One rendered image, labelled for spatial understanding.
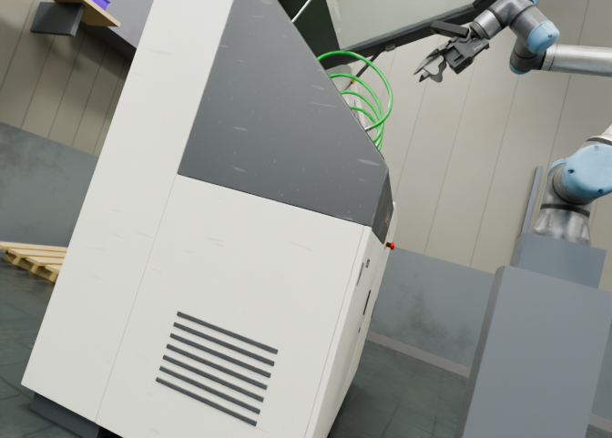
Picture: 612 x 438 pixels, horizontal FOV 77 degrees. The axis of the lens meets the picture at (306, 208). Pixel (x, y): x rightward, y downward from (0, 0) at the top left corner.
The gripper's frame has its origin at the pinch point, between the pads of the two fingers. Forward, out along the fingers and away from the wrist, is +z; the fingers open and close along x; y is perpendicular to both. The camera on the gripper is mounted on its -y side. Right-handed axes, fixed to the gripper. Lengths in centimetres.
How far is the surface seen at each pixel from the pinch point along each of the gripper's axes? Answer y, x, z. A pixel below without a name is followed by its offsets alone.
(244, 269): 28, -42, 62
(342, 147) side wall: 14.2, -30.3, 24.9
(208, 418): 55, -50, 88
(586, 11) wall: -62, 301, -141
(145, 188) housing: -9, -47, 77
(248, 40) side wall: -29, -32, 30
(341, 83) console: -37, 42, 28
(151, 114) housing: -28, -43, 65
